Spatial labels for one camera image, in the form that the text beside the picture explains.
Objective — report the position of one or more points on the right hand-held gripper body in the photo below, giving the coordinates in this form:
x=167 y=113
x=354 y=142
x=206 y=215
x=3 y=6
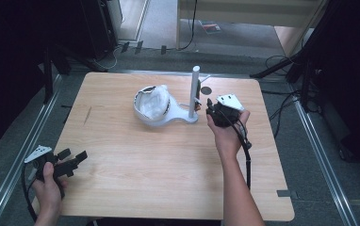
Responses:
x=226 y=114

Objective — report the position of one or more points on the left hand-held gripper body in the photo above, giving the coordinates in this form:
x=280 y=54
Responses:
x=62 y=169

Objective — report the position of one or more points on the white key stand with bowl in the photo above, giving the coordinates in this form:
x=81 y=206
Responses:
x=178 y=111

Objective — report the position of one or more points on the white soft plastic packet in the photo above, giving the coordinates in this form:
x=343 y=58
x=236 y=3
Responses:
x=154 y=103

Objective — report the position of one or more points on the person's right hand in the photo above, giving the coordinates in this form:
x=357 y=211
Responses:
x=228 y=141

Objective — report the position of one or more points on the person's left hand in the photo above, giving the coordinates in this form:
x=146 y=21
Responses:
x=49 y=194

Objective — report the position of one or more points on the dark round table grommet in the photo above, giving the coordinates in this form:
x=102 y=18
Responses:
x=206 y=90

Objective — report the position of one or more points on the booklet on floor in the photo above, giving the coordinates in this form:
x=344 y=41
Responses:
x=210 y=27

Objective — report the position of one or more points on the black tripod stand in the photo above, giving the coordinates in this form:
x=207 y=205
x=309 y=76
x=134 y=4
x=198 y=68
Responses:
x=294 y=66
x=47 y=72

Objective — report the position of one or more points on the grey tape piece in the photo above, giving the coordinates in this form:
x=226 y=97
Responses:
x=284 y=193

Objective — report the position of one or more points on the light wooden partition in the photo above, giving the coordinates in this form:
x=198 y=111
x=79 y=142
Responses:
x=247 y=11

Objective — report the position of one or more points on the black cabinet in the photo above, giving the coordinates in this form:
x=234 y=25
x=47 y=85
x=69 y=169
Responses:
x=98 y=28

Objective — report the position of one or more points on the metal floor rail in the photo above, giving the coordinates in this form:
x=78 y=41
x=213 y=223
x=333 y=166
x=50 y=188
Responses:
x=14 y=166
x=325 y=163

